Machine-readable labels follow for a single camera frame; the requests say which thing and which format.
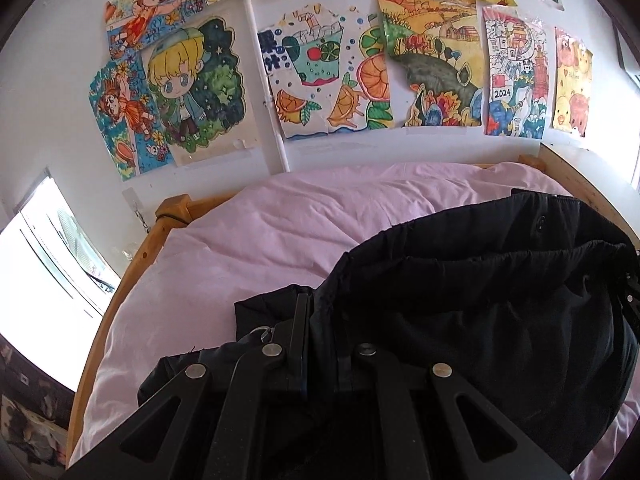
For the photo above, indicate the black padded jacket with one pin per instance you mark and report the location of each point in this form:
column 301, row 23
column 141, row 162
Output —
column 475, row 310

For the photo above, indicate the juice cup and oranges drawing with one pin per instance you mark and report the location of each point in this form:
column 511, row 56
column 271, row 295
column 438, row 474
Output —
column 315, row 65

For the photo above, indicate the bright window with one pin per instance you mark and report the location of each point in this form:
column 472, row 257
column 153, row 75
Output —
column 45, row 280

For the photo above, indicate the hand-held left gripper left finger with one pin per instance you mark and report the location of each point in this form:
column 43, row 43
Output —
column 300, row 320

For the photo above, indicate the printed picture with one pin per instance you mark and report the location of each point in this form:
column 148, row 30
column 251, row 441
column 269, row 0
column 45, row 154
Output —
column 30, row 432

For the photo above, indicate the orange mermaid drawing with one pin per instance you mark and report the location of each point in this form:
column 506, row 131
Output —
column 120, row 125

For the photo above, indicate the red-haired girl drawing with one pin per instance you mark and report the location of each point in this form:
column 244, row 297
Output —
column 150, row 5

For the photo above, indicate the pink blanket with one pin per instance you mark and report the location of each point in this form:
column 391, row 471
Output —
column 250, row 240

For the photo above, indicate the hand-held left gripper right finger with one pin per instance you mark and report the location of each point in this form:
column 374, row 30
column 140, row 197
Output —
column 370, row 360

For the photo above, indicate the pigs and chicks drawing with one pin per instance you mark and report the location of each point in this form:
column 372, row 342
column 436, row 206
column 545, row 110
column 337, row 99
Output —
column 572, row 85

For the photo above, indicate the city buildings drawing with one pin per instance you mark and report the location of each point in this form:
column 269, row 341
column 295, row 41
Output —
column 515, row 75

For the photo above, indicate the blond child drawing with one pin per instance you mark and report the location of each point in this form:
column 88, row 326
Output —
column 195, row 90

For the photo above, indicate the farm landscape drawing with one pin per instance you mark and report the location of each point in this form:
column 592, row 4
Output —
column 430, row 50

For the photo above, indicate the black storage crates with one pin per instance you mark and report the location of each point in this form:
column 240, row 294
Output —
column 30, row 375

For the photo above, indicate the wooden bed frame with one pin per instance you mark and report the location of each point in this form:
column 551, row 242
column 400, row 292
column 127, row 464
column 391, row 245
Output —
column 165, row 215

